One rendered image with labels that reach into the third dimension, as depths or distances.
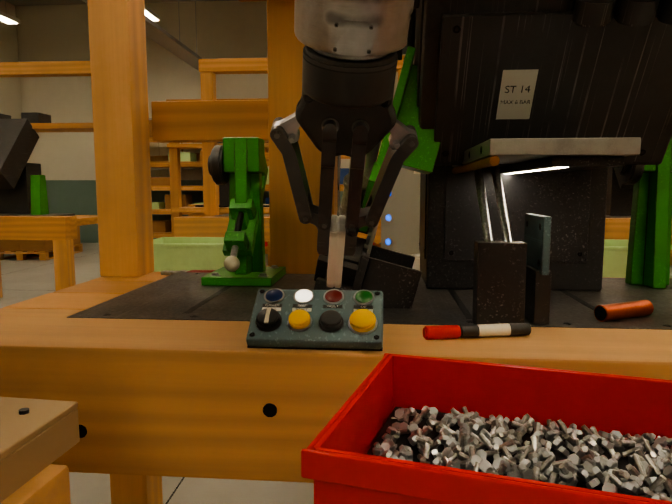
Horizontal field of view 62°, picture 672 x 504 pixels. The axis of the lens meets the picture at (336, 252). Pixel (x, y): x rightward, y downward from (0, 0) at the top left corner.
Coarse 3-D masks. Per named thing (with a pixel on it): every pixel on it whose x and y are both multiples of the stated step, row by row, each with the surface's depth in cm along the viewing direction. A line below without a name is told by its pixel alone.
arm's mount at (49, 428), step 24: (0, 408) 48; (24, 408) 47; (48, 408) 48; (72, 408) 49; (0, 432) 44; (24, 432) 44; (48, 432) 46; (72, 432) 49; (0, 456) 40; (24, 456) 43; (48, 456) 46; (0, 480) 40; (24, 480) 43
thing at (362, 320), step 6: (354, 312) 62; (360, 312) 62; (366, 312) 62; (354, 318) 61; (360, 318) 61; (366, 318) 61; (372, 318) 61; (354, 324) 61; (360, 324) 60; (366, 324) 60; (372, 324) 61; (360, 330) 61; (366, 330) 61
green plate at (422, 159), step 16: (400, 80) 79; (416, 80) 80; (400, 96) 79; (416, 96) 80; (400, 112) 80; (416, 112) 80; (416, 128) 80; (384, 144) 80; (432, 144) 80; (416, 160) 81; (432, 160) 81
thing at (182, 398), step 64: (0, 320) 75; (64, 320) 75; (128, 320) 75; (192, 320) 75; (0, 384) 64; (64, 384) 63; (128, 384) 63; (192, 384) 62; (256, 384) 61; (320, 384) 61; (128, 448) 63; (192, 448) 63; (256, 448) 62
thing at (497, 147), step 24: (480, 144) 68; (504, 144) 62; (528, 144) 61; (552, 144) 61; (576, 144) 61; (600, 144) 61; (624, 144) 61; (456, 168) 90; (480, 168) 70; (504, 168) 88; (528, 168) 73; (552, 168) 68; (576, 168) 70
